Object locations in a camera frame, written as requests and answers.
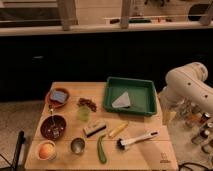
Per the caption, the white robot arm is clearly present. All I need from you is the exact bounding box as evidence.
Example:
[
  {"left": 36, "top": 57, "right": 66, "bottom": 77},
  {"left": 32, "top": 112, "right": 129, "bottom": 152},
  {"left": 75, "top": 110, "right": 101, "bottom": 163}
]
[{"left": 159, "top": 62, "right": 213, "bottom": 125}]

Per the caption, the wooden scrub brush block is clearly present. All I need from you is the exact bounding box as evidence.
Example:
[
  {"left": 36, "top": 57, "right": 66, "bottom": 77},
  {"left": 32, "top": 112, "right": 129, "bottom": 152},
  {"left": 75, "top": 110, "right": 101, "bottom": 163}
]
[{"left": 83, "top": 121, "right": 106, "bottom": 138}]

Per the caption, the grey folded cloth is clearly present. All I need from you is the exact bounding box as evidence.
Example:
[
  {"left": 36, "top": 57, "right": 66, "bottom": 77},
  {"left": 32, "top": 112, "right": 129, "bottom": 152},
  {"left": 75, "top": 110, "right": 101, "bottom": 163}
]
[{"left": 112, "top": 92, "right": 131, "bottom": 108}]

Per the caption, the green plastic tray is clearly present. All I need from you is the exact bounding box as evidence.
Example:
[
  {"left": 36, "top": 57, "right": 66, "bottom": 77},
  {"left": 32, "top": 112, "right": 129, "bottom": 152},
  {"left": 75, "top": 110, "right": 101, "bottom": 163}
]
[{"left": 103, "top": 77, "right": 157, "bottom": 117}]

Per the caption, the brown dried food pile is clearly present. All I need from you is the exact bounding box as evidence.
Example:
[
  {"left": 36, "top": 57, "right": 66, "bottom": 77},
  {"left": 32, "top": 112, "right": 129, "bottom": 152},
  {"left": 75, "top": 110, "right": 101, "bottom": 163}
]
[{"left": 77, "top": 98, "right": 97, "bottom": 112}]

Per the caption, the translucent green cup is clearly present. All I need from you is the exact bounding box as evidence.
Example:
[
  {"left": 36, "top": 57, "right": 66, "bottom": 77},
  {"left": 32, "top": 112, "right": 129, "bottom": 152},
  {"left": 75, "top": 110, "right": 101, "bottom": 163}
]
[{"left": 78, "top": 106, "right": 90, "bottom": 122}]

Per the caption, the blue sponge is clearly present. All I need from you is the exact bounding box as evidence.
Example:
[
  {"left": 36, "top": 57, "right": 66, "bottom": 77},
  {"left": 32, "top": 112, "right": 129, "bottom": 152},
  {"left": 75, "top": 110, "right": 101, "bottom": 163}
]
[{"left": 50, "top": 90, "right": 67, "bottom": 103}]

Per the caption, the orange-brown small plate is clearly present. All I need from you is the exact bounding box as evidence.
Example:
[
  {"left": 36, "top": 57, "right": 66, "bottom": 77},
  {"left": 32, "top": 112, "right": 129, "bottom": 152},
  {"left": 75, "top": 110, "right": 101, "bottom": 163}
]
[{"left": 45, "top": 88, "right": 70, "bottom": 108}]

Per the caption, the green cucumber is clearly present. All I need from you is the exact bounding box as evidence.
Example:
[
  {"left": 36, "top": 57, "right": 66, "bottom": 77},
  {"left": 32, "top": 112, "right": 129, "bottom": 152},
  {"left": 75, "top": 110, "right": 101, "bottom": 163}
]
[{"left": 97, "top": 135, "right": 107, "bottom": 164}]

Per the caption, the small metal cup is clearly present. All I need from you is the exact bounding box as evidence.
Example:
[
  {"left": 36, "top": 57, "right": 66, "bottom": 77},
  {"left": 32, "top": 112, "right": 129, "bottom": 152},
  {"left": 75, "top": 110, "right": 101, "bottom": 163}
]
[{"left": 71, "top": 138, "right": 85, "bottom": 155}]

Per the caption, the dark brown bowl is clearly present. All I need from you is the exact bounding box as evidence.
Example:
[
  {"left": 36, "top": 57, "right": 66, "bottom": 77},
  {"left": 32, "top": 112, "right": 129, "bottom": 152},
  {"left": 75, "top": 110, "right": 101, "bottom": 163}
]
[{"left": 40, "top": 115, "right": 66, "bottom": 141}]

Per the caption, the metal fork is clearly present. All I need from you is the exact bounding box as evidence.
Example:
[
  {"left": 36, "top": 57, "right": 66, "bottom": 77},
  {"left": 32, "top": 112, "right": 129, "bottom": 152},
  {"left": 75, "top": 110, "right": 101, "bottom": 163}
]
[{"left": 49, "top": 105, "right": 59, "bottom": 138}]

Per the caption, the orange fruit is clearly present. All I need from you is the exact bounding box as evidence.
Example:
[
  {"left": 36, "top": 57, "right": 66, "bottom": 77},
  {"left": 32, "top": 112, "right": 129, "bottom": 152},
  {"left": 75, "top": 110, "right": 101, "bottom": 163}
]
[{"left": 39, "top": 143, "right": 54, "bottom": 159}]

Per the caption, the small wooden bowl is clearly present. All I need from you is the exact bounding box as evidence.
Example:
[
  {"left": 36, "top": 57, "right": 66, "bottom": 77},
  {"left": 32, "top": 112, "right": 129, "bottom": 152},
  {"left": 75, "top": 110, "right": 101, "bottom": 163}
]
[{"left": 35, "top": 140, "right": 56, "bottom": 161}]

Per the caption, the spice bottle rack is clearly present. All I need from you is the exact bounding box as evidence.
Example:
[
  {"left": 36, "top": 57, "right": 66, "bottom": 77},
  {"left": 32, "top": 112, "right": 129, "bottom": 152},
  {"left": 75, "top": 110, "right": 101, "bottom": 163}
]
[{"left": 171, "top": 102, "right": 213, "bottom": 158}]

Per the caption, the black stand left of table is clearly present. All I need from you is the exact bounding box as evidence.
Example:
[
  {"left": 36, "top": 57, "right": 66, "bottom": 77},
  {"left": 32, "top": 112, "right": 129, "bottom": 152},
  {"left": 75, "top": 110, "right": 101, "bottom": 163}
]
[{"left": 11, "top": 131, "right": 25, "bottom": 171}]

